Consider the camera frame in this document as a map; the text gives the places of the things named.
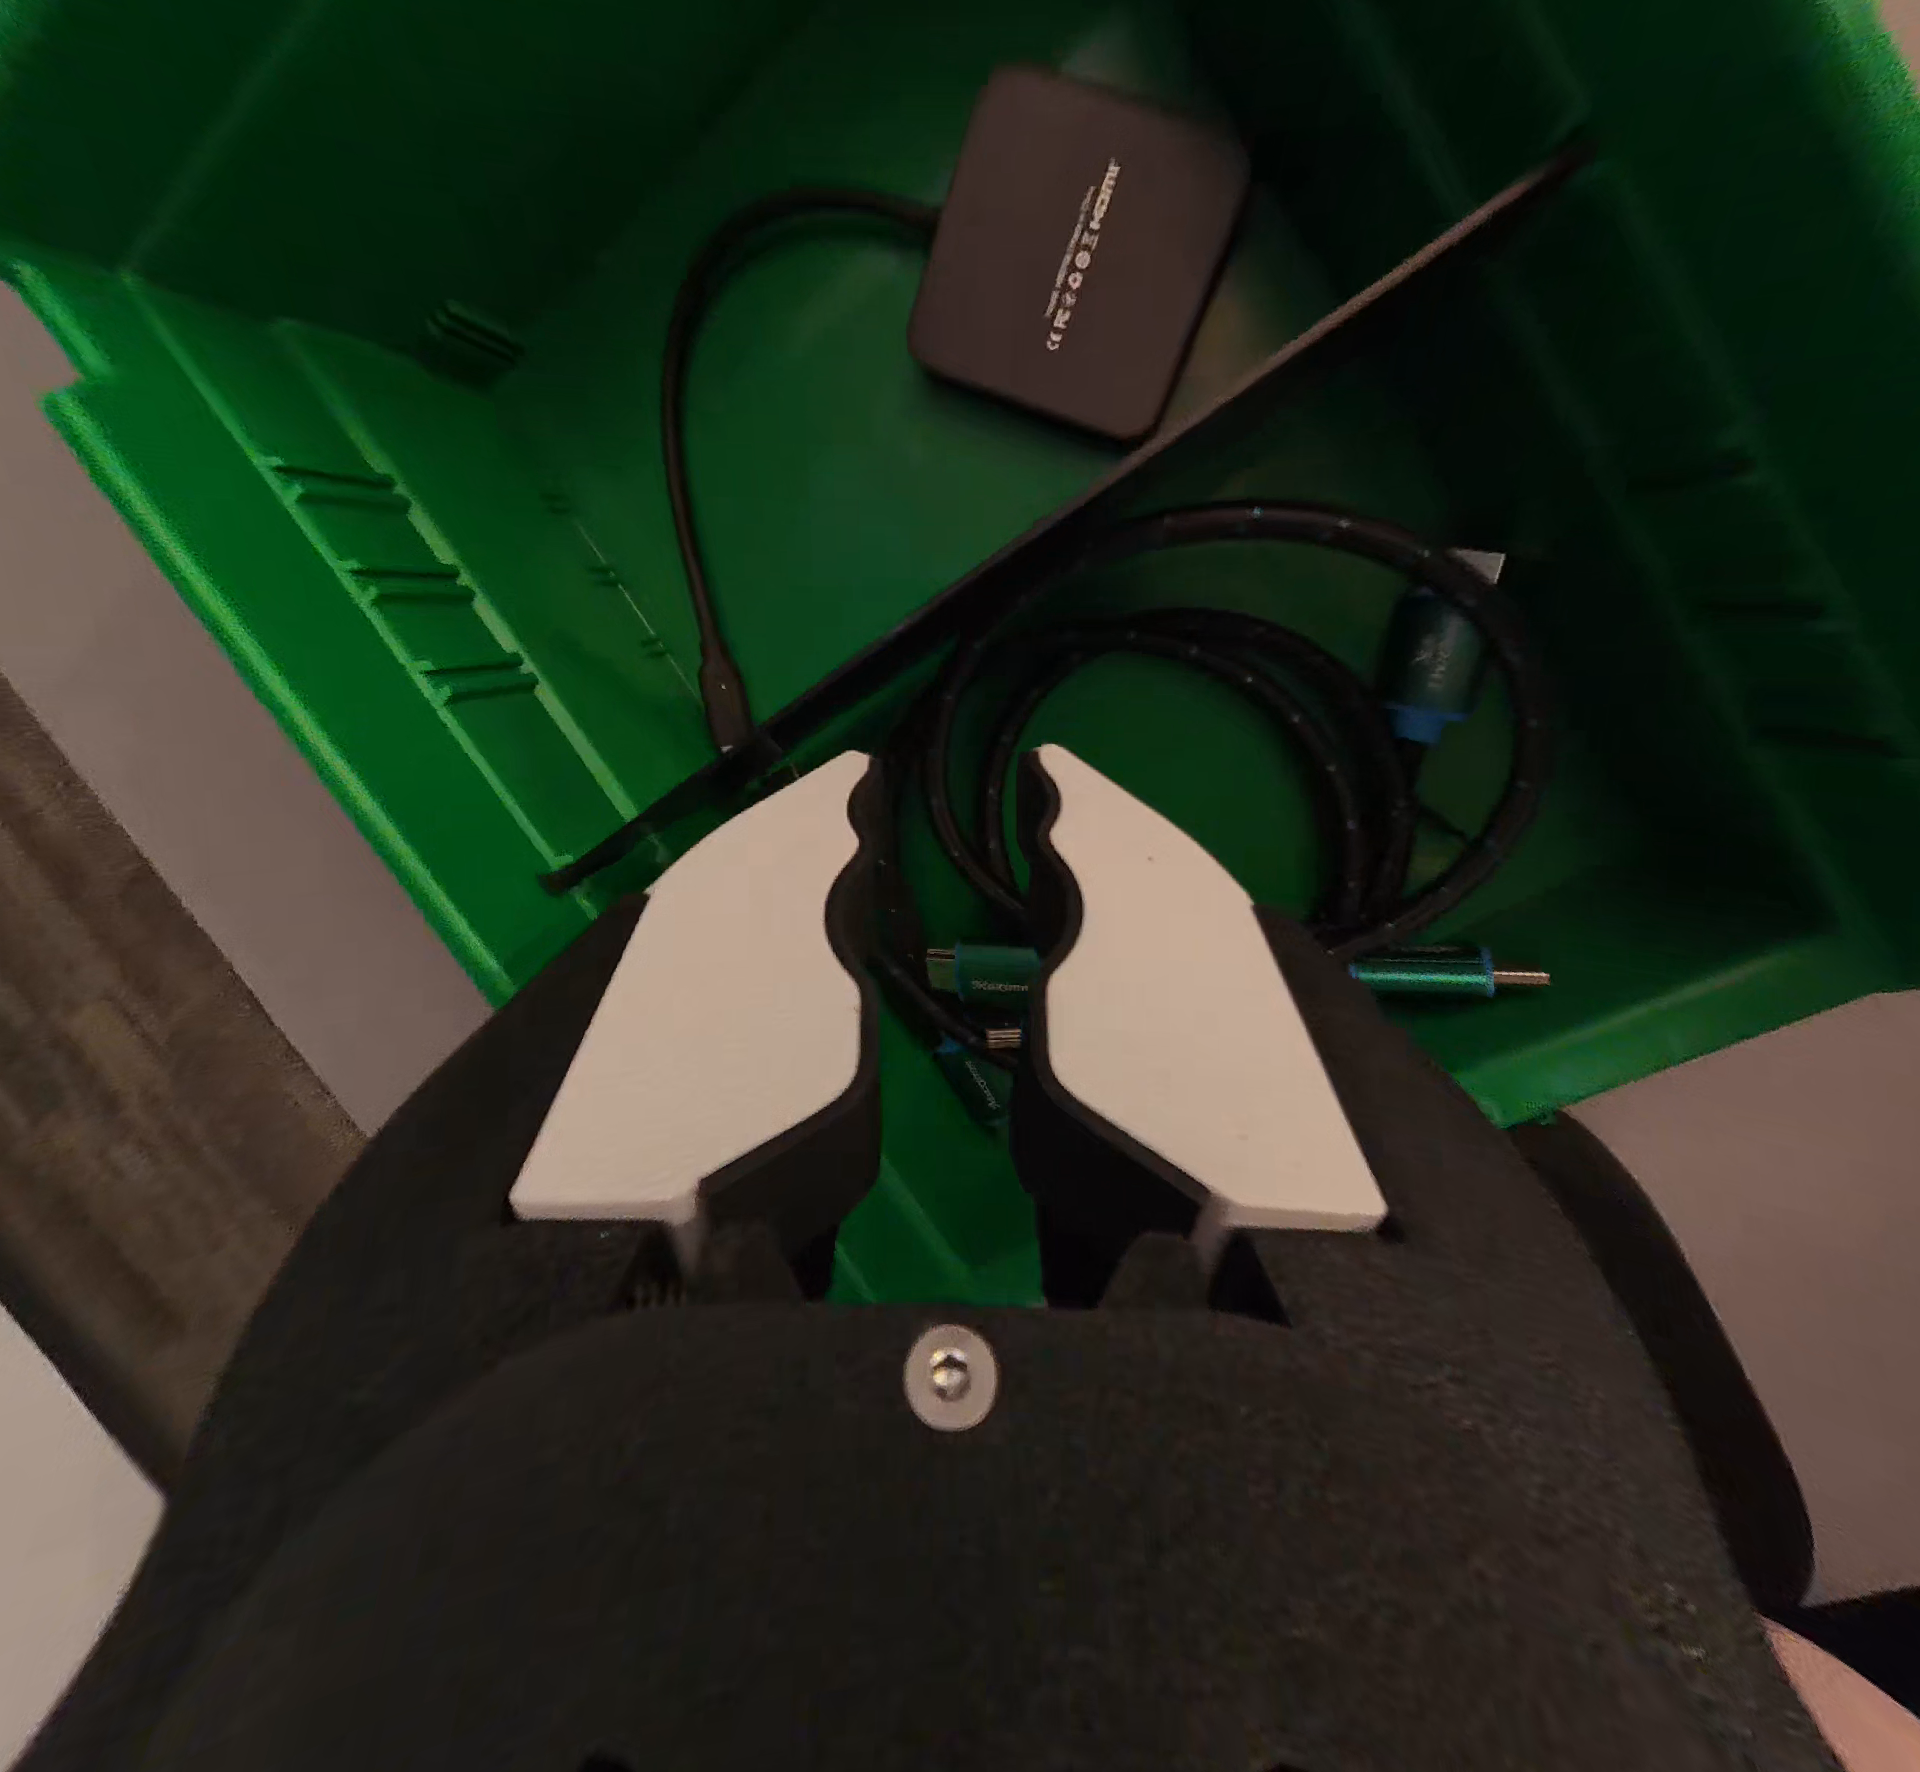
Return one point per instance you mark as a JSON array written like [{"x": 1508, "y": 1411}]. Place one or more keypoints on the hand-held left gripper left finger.
[{"x": 706, "y": 1055}]

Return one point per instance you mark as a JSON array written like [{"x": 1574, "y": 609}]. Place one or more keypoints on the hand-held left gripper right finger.
[{"x": 1200, "y": 1055}]

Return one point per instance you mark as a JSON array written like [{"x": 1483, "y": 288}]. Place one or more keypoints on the green plastic bin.
[{"x": 300, "y": 213}]

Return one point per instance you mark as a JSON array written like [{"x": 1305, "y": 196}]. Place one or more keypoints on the black flat panel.
[{"x": 1200, "y": 378}]

